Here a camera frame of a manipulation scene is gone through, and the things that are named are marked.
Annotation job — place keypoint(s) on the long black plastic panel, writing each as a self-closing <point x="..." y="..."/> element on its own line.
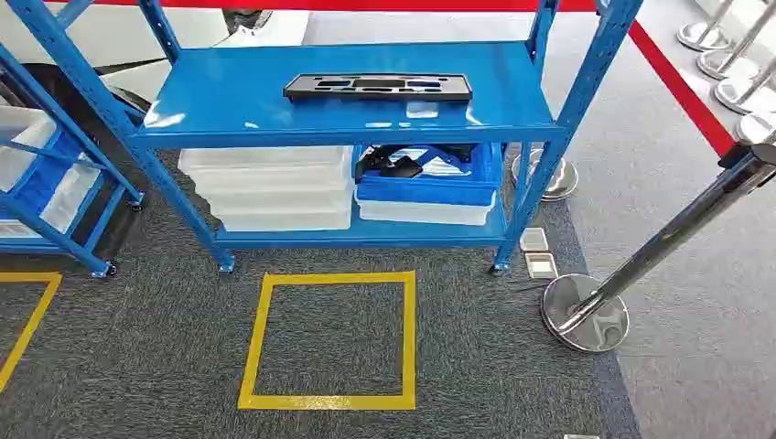
<point x="297" y="85"/>

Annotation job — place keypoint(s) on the clear bin under blue bin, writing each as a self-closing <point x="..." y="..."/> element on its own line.
<point x="424" y="214"/>

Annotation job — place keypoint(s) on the blue plastic bin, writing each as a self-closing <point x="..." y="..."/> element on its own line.
<point x="424" y="194"/>

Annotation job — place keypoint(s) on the black plastic part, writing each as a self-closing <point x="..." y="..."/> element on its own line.
<point x="388" y="166"/>

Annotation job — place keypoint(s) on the translucent plastic storage bin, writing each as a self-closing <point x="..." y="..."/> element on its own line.
<point x="279" y="204"/>
<point x="260" y="159"/>
<point x="285" y="222"/>
<point x="273" y="185"/>

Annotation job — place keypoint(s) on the yellow floor tape square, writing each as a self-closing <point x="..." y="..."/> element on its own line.
<point x="327" y="402"/>

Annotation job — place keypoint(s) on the blue metal shelf rack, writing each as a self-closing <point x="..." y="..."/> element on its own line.
<point x="242" y="91"/>

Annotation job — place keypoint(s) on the red barrier belt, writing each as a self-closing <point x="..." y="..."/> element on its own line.
<point x="364" y="4"/>
<point x="685" y="91"/>

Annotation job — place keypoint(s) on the clear plastic bin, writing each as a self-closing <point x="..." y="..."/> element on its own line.
<point x="18" y="142"/>
<point x="70" y="197"/>

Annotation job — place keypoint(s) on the blue wheeled rack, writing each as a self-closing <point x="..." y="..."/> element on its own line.
<point x="39" y="185"/>

